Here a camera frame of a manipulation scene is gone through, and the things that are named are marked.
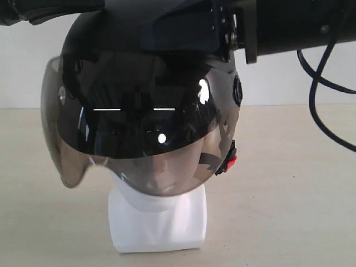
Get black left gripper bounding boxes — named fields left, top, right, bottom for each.
left=1, top=0, right=105, bottom=27

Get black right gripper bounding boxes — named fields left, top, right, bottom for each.
left=139, top=1, right=244, bottom=55

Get black helmet with tinted visor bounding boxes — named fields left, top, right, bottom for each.
left=41, top=1, right=241, bottom=197

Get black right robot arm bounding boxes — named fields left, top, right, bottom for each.
left=140, top=1, right=355, bottom=64

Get white mannequin head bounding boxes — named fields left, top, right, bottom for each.
left=108, top=178, right=207, bottom=253

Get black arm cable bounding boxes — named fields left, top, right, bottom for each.
left=296, top=16, right=356, bottom=154

